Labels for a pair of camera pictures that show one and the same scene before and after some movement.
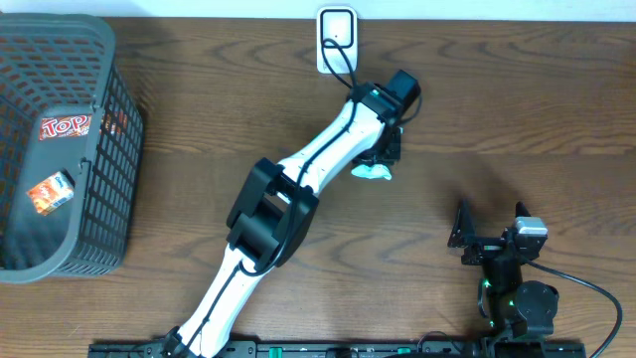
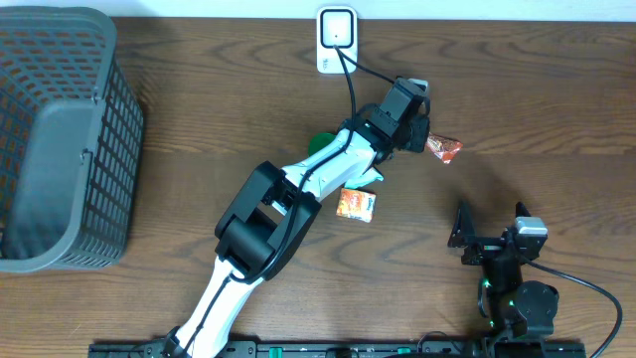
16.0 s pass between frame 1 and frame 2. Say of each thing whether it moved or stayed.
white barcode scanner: stayed
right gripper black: stayed
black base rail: stayed
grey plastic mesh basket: stayed
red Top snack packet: moved
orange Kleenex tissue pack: moved
